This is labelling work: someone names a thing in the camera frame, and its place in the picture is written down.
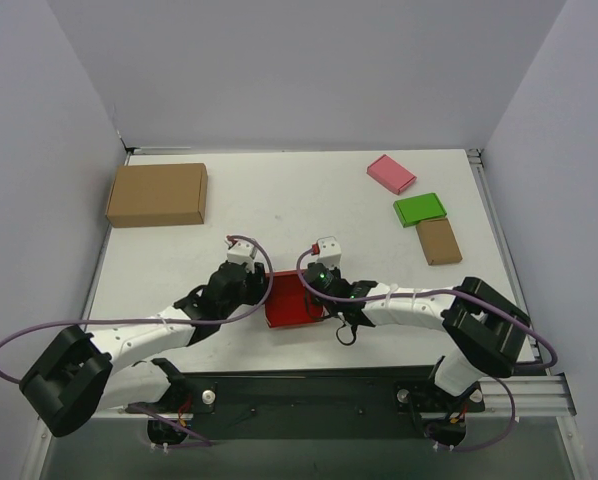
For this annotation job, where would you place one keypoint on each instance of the large brown cardboard box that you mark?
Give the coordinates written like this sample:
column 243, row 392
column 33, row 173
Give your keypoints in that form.
column 158, row 195

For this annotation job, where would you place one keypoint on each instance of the pink paper box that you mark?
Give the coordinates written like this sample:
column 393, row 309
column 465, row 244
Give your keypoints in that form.
column 390, row 174

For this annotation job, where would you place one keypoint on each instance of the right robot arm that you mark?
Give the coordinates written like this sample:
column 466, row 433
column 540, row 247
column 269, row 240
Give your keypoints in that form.
column 487, row 330

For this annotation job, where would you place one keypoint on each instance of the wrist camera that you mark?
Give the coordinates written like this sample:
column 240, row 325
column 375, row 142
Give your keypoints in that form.
column 241, row 253
column 327, row 251

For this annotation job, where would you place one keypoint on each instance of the green paper box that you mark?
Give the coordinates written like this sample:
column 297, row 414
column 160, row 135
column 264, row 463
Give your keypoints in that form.
column 413, row 210

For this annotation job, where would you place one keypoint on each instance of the small brown cardboard box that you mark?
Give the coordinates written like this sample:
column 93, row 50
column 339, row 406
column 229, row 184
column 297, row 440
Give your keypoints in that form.
column 438, row 242

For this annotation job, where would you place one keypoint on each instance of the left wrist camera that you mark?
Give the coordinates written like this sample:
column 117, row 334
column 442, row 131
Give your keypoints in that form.
column 241, row 253

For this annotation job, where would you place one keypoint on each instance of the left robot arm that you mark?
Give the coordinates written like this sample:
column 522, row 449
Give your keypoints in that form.
column 80, row 373

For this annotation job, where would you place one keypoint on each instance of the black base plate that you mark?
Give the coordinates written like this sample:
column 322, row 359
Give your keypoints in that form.
column 330, row 404

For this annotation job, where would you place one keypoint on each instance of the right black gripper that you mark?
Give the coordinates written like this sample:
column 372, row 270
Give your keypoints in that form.
column 314, row 279

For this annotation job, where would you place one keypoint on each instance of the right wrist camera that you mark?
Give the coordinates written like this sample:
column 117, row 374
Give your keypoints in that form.
column 327, row 251

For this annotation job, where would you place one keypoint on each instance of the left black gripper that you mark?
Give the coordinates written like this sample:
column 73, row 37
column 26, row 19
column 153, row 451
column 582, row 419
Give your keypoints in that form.
column 258, row 283

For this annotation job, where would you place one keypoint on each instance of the red paper box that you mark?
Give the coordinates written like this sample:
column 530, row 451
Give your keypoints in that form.
column 289, row 304

